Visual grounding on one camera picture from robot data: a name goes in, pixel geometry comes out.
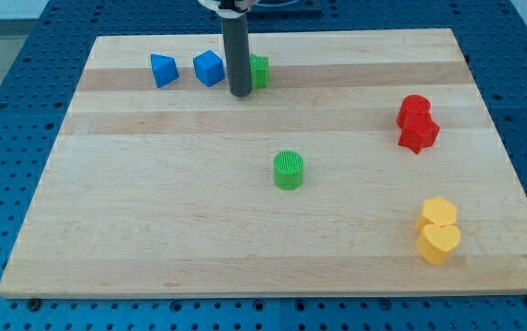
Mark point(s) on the green star block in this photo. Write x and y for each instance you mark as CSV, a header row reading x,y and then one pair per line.
x,y
259,66

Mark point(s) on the red star block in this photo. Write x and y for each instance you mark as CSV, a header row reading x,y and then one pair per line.
x,y
418,131

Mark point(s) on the green cylinder block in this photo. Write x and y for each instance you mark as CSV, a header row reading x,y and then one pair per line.
x,y
288,170

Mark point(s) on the wooden board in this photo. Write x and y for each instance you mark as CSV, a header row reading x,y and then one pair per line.
x,y
169,192

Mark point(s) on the blue cube block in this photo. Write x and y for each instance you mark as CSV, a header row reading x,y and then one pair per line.
x,y
208,68

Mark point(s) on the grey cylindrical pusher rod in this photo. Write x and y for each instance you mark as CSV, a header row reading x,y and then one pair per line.
x,y
237,55

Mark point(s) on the blue triangle block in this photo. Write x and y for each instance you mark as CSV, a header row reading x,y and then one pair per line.
x,y
164,69

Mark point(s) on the red cylinder block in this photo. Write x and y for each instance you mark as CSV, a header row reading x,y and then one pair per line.
x,y
412,105

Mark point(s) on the yellow hexagon block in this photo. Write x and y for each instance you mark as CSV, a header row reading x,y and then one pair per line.
x,y
436,211

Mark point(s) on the yellow heart block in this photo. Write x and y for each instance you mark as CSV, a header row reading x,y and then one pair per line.
x,y
436,243

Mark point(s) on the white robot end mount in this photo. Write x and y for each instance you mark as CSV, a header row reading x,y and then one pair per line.
x,y
230,9

